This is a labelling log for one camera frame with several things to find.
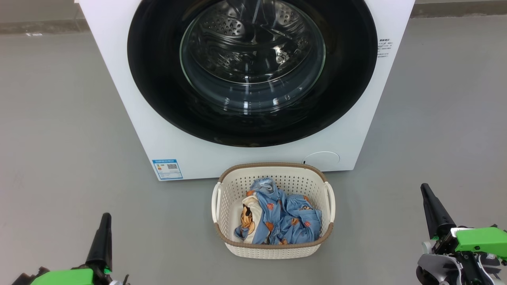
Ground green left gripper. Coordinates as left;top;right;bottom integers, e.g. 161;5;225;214
12;213;130;285

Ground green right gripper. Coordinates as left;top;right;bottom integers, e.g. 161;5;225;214
421;183;507;285

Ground blue cake-print garment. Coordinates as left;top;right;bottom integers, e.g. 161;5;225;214
234;177;322;245

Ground cream bear-print garment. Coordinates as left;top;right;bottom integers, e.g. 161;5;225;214
241;195;265;244

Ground black round glass washer door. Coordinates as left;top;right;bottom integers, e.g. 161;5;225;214
127;0;378;148

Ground white front-load washing machine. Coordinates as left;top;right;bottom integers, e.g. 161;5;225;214
79;0;416;181

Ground blue energy label sticker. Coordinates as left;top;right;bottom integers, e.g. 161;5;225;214
152;159;183;180

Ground round white filter cover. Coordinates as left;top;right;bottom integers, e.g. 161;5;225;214
303;152;340;171

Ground cream perforated laundry basket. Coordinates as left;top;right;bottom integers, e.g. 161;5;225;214
212;162;336;259

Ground small printed text label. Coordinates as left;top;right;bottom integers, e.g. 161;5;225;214
377;38;391;59

